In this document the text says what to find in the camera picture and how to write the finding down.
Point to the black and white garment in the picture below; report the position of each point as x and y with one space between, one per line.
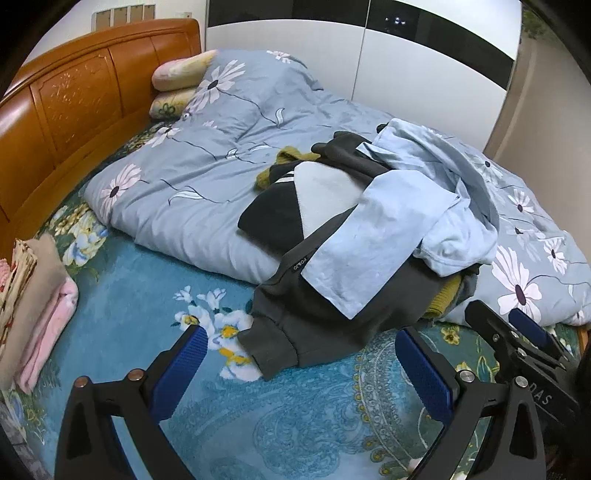
272 217

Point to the wooden bed headboard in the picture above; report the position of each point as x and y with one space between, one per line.
69 101

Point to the light blue shirt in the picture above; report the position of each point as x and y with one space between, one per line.
369 240

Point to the cream floral cloth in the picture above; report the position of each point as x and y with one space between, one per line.
18 277

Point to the folded beige cloth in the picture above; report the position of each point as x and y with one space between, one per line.
41 286

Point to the pink yellow floral pillow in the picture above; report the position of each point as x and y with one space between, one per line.
178 74

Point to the white wardrobe with black band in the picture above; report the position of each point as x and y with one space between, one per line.
415 83

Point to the yellow green floral pillow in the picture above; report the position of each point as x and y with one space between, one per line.
168 104

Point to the dark grey sweatshirt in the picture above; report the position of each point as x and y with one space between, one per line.
295 323

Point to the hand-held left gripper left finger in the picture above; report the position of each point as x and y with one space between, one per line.
181 369

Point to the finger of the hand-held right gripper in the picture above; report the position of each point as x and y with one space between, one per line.
489 325
531 327

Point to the beige wall switch panel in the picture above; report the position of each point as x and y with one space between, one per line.
122 16

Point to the grey-blue floral duvet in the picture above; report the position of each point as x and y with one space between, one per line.
184 175

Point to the folded pink cloth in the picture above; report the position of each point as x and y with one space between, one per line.
46 332

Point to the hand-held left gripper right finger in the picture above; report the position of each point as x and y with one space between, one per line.
424 378

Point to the teal floral blanket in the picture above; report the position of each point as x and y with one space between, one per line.
138 286

